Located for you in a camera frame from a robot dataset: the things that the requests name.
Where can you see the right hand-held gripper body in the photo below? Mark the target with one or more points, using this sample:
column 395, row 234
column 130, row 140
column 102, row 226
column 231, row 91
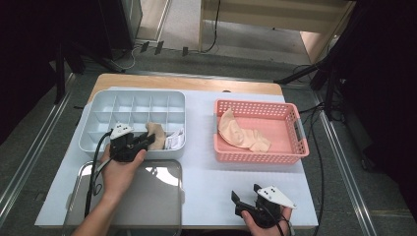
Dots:
column 264, row 213

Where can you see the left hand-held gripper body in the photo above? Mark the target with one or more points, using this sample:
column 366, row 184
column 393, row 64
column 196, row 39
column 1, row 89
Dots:
column 123, row 149

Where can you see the tan sock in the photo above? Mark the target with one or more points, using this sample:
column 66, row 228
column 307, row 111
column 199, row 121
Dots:
column 159, row 139
column 152, row 126

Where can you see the white compartment storage box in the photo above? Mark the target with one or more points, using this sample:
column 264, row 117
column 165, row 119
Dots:
column 164, row 154

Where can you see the white sock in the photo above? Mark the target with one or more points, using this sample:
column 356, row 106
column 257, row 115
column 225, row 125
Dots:
column 175, row 141
column 170, row 144

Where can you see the pink perforated plastic basket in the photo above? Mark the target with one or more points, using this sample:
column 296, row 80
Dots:
column 255, row 157

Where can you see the peach sock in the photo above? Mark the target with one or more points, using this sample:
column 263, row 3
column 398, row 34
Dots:
column 259, row 142
column 229, row 129

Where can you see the person's right hand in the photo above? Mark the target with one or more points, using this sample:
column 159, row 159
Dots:
column 262, row 232

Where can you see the person's left hand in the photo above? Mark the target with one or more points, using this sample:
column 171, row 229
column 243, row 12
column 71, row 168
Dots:
column 118, row 177

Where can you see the small black floor block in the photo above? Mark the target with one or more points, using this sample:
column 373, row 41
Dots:
column 145, row 47
column 159, row 47
column 185, row 51

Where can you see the dark metal cabinet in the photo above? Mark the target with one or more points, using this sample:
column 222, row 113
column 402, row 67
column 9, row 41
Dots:
column 124, row 26

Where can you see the black tripod stand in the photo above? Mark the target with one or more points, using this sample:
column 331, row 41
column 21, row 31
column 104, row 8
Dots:
column 295, row 77

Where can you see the black curtain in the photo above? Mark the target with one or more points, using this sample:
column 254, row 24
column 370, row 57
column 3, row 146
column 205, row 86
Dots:
column 387, row 98
column 26, row 49

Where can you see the metal floor rail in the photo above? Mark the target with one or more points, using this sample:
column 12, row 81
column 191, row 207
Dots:
column 19, row 183
column 347, row 170

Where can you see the black stand post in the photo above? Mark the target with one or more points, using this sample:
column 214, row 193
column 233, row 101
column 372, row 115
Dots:
column 60, row 82

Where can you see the light wooden furniture frame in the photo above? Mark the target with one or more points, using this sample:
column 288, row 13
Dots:
column 262, row 16

